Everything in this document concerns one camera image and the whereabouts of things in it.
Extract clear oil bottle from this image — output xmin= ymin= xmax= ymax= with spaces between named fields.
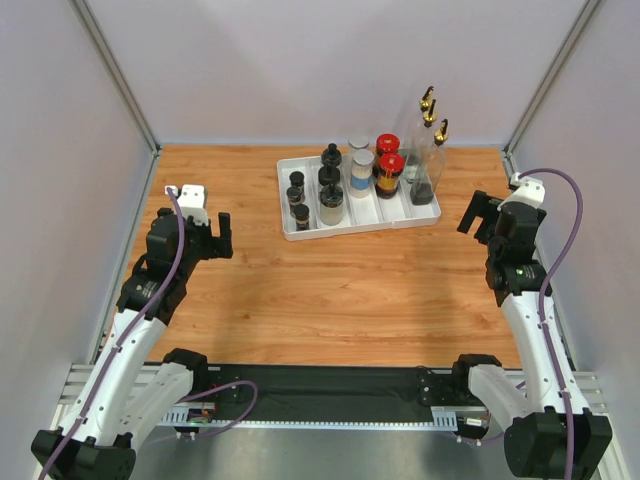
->
xmin=402 ymin=98 xmax=440 ymax=184

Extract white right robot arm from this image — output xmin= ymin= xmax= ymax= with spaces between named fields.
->
xmin=450 ymin=191 xmax=613 ymax=479

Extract aluminium frame rail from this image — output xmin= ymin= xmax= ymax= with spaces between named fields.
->
xmin=54 ymin=363 xmax=609 ymax=431

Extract black-lid glass jar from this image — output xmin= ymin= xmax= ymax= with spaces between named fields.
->
xmin=317 ymin=165 xmax=341 ymax=187

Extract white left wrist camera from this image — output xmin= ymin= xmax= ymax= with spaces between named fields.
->
xmin=165 ymin=184 xmax=210 ymax=226

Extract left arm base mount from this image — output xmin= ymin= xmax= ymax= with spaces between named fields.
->
xmin=168 ymin=365 xmax=258 ymax=435

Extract oil bottle with dark sauce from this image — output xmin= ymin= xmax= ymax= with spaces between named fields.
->
xmin=408 ymin=118 xmax=449 ymax=206

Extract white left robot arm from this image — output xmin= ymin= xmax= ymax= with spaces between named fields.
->
xmin=31 ymin=207 xmax=233 ymax=479

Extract black-knob lid glass jar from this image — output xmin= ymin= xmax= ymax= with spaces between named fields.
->
xmin=321 ymin=143 xmax=342 ymax=168

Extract black base cloth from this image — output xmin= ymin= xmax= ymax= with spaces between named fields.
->
xmin=202 ymin=364 xmax=433 ymax=424

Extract tall jar white beads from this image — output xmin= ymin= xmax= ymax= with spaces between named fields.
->
xmin=349 ymin=149 xmax=375 ymax=198

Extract white-contents jar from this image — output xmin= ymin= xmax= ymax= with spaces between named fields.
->
xmin=347 ymin=135 xmax=370 ymax=156

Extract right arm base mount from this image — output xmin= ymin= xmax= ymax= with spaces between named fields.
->
xmin=417 ymin=361 xmax=484 ymax=407

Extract small black-cap spice bottle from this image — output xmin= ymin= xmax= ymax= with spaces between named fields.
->
xmin=286 ymin=186 xmax=305 ymax=209

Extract red-lid sauce jar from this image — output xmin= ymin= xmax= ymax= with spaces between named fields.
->
xmin=375 ymin=153 xmax=405 ymax=199
xmin=375 ymin=133 xmax=400 ymax=158

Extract white divided tray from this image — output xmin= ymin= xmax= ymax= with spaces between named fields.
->
xmin=277 ymin=154 xmax=441 ymax=241

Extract tall bottle dark contents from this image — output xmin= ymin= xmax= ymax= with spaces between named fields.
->
xmin=398 ymin=86 xmax=436 ymax=174

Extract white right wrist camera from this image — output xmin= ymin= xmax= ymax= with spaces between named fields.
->
xmin=505 ymin=172 xmax=545 ymax=209

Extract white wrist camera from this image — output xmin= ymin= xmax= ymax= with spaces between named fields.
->
xmin=165 ymin=184 xmax=210 ymax=226
xmin=505 ymin=172 xmax=545 ymax=209

